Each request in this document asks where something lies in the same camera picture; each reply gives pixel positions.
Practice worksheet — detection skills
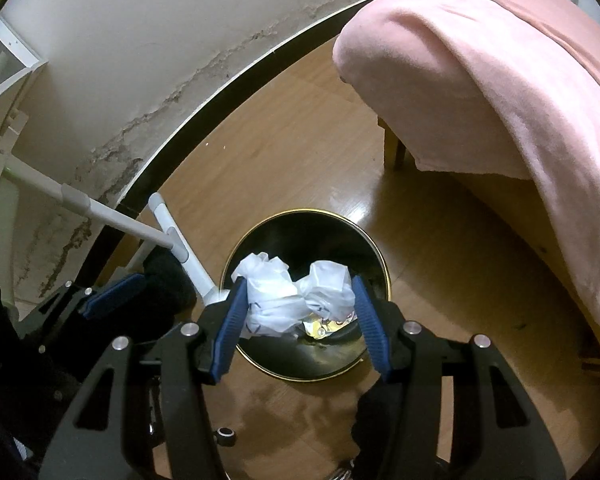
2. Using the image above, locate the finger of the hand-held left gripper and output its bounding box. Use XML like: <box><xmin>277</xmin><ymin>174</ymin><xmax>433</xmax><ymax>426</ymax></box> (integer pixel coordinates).
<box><xmin>17</xmin><ymin>272</ymin><xmax>149</xmax><ymax>342</ymax></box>

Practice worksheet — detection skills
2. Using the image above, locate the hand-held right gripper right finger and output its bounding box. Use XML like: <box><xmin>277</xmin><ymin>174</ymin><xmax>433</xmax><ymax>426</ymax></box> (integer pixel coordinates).
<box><xmin>351</xmin><ymin>276</ymin><xmax>567</xmax><ymax>480</ymax></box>

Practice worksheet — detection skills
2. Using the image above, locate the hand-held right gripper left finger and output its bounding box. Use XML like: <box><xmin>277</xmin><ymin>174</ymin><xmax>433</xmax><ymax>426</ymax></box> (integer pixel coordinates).
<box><xmin>37</xmin><ymin>277</ymin><xmax>251</xmax><ymax>480</ymax></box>

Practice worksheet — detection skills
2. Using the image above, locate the white paper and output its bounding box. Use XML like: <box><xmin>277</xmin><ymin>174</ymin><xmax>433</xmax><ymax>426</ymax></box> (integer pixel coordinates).
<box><xmin>230</xmin><ymin>252</ymin><xmax>356</xmax><ymax>339</ymax></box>

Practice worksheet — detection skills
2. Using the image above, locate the black round trash bin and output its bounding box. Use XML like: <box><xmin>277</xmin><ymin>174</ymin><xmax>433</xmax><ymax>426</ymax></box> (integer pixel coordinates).
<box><xmin>221</xmin><ymin>208</ymin><xmax>392</xmax><ymax>381</ymax></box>

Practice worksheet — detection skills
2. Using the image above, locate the yellow snack wrapper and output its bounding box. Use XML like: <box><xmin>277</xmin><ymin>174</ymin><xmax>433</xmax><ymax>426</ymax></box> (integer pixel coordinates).
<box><xmin>300</xmin><ymin>310</ymin><xmax>361</xmax><ymax>342</ymax></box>

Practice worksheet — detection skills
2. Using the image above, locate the person's black socked foot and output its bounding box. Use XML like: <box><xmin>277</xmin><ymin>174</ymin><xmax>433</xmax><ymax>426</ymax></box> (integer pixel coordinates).
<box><xmin>142</xmin><ymin>249</ymin><xmax>199</xmax><ymax>323</ymax></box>
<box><xmin>349</xmin><ymin>379</ymin><xmax>407</xmax><ymax>463</ymax></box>

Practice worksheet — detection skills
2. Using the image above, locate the white folding rack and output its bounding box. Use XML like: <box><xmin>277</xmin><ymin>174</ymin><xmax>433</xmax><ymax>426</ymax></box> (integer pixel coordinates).
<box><xmin>0</xmin><ymin>107</ymin><xmax>231</xmax><ymax>311</ymax></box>

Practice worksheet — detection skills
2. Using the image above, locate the pink blanket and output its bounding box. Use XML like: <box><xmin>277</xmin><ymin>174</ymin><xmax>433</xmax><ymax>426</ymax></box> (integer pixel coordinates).
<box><xmin>332</xmin><ymin>0</ymin><xmax>600</xmax><ymax>333</ymax></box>

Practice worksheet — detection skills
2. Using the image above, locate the wooden bed frame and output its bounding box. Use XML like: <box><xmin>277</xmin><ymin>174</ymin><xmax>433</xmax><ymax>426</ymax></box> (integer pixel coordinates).
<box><xmin>377</xmin><ymin>115</ymin><xmax>600</xmax><ymax>386</ymax></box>

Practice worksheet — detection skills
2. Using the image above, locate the white window frame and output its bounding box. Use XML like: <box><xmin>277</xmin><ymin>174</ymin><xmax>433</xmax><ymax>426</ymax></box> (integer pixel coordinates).
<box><xmin>0</xmin><ymin>14</ymin><xmax>49</xmax><ymax>111</ymax></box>

